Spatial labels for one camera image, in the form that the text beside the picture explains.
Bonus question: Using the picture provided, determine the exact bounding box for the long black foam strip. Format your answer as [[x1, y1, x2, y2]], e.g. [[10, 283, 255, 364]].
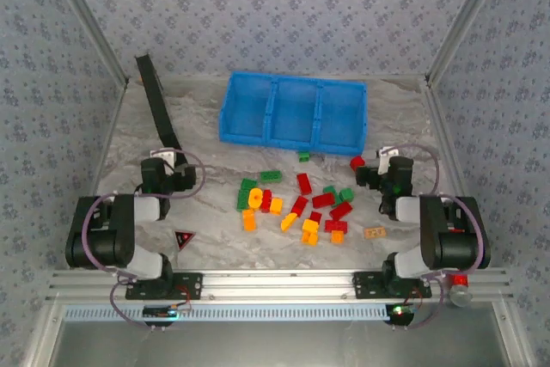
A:
[[134, 53, 185, 154]]

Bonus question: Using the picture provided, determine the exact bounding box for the yellow sloped lego brick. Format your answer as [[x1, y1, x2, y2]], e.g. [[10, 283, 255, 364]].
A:
[[280, 211, 299, 233]]

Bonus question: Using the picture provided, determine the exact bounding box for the blue three-compartment plastic bin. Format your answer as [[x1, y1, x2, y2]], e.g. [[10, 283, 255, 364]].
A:
[[218, 70, 370, 158]]

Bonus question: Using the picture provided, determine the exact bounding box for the triangular black red sticker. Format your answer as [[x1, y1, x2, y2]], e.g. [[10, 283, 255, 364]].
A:
[[174, 230, 197, 252]]

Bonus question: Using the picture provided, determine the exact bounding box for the red glitter tube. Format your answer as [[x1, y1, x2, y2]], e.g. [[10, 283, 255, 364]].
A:
[[446, 272, 474, 309]]

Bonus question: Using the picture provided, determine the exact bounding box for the left small circuit board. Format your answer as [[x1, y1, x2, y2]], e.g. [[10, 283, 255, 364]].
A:
[[143, 305, 180, 319]]

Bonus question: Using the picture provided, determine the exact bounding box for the small circuit board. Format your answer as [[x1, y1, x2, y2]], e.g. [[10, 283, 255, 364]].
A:
[[385, 303, 416, 326], [143, 305, 180, 319]]

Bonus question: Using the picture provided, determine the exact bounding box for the right small circuit board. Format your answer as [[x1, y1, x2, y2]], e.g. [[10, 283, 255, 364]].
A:
[[385, 303, 416, 326]]

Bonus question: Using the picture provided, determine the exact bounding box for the grey metal panel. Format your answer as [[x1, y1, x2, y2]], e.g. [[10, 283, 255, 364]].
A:
[[51, 319, 512, 367]]

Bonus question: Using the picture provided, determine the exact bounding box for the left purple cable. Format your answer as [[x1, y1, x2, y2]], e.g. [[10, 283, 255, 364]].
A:
[[80, 148, 207, 330]]

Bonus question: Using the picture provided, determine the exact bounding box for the purple cable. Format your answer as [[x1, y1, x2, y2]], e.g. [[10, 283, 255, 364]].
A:
[[80, 148, 207, 330], [386, 143, 492, 330]]

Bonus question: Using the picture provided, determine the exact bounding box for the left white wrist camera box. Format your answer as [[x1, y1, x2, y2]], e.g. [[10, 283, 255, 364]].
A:
[[150, 148, 178, 175]]

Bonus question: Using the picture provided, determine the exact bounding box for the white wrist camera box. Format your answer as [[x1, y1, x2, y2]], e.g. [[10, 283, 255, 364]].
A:
[[150, 148, 178, 175], [376, 146, 399, 175]]

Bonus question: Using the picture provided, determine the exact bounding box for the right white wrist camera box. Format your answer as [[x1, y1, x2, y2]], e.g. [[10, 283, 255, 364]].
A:
[[376, 146, 399, 175]]

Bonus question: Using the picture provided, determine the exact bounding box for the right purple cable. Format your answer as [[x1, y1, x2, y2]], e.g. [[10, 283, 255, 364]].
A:
[[386, 143, 492, 330]]

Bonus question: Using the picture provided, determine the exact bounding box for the aluminium side rail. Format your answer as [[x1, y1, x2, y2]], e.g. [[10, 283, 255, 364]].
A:
[[422, 81, 491, 272]]

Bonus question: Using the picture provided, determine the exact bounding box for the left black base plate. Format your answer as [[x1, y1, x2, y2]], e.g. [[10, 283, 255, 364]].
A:
[[125, 272, 204, 301]]

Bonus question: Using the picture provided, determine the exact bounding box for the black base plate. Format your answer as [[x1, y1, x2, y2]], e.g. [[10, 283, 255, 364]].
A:
[[352, 271, 433, 300], [125, 272, 204, 301]]

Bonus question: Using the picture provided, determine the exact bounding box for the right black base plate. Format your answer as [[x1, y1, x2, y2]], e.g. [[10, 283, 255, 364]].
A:
[[352, 271, 433, 300]]

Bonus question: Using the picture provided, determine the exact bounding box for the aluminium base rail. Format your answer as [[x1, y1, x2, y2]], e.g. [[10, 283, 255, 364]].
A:
[[46, 269, 515, 303]]

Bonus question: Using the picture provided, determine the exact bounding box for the slotted pale blue cable duct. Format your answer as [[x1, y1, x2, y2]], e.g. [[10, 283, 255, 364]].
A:
[[62, 303, 393, 323]]

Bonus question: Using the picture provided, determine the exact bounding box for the aluminium corner post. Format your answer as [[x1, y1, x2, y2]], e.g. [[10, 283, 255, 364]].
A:
[[424, 0, 513, 87], [42, 0, 131, 87]]

